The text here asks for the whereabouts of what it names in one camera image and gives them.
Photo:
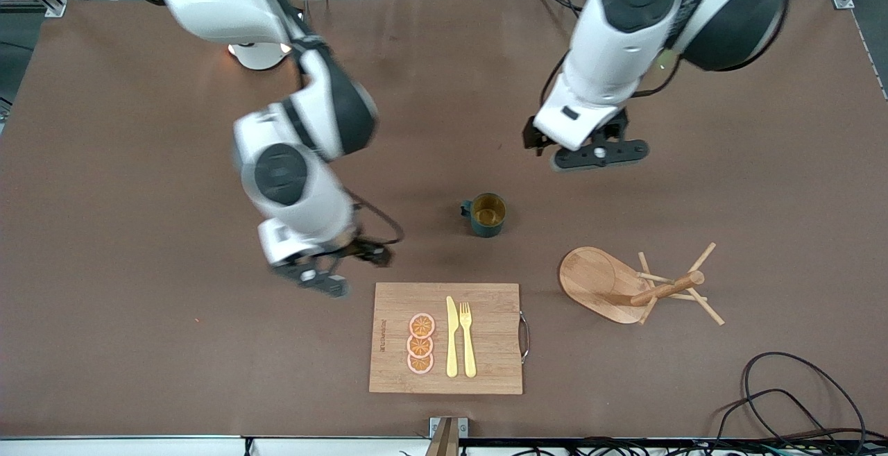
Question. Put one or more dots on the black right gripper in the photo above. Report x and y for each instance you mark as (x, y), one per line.
(361, 249)

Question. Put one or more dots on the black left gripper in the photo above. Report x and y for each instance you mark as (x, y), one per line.
(533, 138)

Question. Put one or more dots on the dark teal cup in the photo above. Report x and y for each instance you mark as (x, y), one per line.
(489, 214)

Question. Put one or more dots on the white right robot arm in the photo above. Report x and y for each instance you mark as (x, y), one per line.
(291, 192)

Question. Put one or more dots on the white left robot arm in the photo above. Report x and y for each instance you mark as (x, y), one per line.
(610, 46)

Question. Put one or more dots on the wooden cup rack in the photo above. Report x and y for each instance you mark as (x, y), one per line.
(596, 282)

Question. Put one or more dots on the orange slice toy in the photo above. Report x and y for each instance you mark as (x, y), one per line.
(420, 364)
(422, 325)
(420, 347)

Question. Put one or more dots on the brown table cover sheet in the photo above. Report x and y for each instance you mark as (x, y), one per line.
(444, 164)

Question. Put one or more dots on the yellow plastic knife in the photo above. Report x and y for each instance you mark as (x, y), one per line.
(451, 345)

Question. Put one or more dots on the yellow plastic fork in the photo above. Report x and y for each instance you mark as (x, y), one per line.
(470, 352)

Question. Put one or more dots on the wooden cutting board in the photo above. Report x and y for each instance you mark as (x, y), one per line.
(492, 345)

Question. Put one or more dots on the grey metal bracket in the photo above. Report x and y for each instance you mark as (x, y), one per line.
(463, 427)

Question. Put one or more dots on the brown camera stand pole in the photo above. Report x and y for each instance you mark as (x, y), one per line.
(444, 445)

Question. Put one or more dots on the white table edge rail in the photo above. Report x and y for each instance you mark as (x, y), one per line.
(139, 448)

